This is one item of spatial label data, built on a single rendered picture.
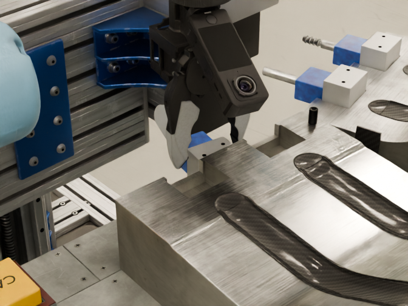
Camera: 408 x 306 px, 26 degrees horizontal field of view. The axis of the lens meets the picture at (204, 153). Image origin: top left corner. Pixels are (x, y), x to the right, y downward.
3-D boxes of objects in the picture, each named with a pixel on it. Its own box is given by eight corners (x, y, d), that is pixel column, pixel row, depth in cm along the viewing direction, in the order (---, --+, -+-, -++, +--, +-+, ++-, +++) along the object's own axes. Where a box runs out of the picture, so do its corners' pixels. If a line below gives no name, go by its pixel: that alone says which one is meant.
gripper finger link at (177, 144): (158, 148, 103) (178, 75, 99) (184, 173, 99) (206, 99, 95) (135, 149, 101) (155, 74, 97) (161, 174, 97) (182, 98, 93)
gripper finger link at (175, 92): (188, 127, 98) (209, 56, 95) (197, 135, 97) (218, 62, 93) (153, 128, 95) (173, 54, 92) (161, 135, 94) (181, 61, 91)
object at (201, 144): (147, 147, 109) (146, 110, 106) (182, 136, 111) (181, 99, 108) (203, 203, 100) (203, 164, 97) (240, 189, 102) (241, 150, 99)
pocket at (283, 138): (240, 167, 97) (240, 139, 95) (275, 150, 99) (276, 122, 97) (268, 186, 94) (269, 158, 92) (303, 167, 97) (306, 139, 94)
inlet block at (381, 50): (293, 63, 121) (295, 27, 118) (310, 48, 125) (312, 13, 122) (382, 89, 115) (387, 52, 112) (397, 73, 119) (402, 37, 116)
